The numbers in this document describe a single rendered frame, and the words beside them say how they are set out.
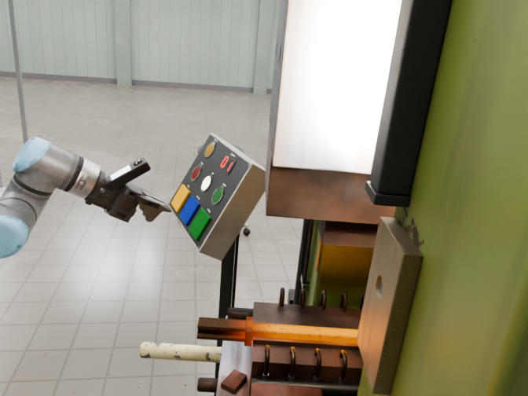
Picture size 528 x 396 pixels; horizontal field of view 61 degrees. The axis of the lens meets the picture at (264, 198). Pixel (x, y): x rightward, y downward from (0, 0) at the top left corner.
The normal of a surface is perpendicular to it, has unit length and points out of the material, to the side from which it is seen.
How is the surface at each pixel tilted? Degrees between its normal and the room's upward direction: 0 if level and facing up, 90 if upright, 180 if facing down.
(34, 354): 0
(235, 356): 0
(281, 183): 90
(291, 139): 90
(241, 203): 90
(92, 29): 90
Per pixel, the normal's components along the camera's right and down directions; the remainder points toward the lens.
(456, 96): -1.00, -0.07
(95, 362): 0.08, -0.93
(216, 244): 0.43, 0.36
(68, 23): 0.14, 0.37
